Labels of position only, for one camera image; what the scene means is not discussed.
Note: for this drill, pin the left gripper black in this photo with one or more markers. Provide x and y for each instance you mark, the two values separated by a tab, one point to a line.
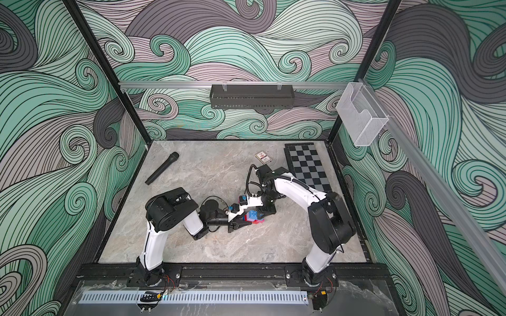
236	225

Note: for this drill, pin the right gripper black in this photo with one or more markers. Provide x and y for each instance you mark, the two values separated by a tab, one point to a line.
267	207

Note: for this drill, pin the light blue lego brick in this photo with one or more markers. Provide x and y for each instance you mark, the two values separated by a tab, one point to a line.
252	215

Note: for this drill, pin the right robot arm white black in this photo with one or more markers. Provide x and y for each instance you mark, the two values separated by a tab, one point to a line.
330	222

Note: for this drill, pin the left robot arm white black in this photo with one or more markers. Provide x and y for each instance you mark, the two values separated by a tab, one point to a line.
167	210

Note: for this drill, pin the playing card box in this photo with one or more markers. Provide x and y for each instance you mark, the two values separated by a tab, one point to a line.
263	157

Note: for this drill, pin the black grey chessboard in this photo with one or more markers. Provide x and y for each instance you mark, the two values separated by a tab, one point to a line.
305	164

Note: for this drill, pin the black microphone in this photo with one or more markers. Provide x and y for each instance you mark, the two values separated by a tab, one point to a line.
173	157

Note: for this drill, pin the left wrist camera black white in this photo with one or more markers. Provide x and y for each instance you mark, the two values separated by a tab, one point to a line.
234	211

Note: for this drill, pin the black wall tray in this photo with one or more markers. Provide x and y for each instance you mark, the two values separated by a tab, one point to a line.
252	97

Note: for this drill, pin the clear plastic wall bin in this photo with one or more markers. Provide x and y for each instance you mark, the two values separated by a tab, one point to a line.
361	113

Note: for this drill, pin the white slotted cable duct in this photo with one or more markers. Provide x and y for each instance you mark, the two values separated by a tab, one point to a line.
199	297

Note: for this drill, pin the aluminium rail back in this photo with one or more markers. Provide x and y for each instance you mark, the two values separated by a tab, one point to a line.
179	84

